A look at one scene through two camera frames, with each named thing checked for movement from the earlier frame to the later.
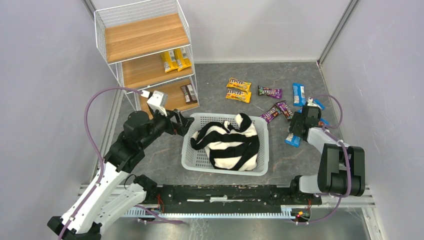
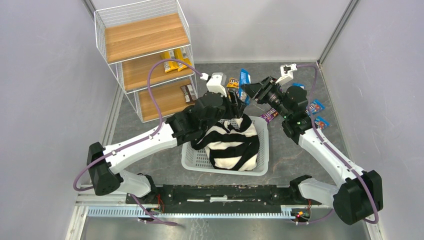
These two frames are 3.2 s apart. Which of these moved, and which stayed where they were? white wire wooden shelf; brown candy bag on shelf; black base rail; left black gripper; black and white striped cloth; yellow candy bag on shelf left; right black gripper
Moved: right black gripper; left black gripper
Stayed: yellow candy bag on shelf left; brown candy bag on shelf; white wire wooden shelf; black and white striped cloth; black base rail
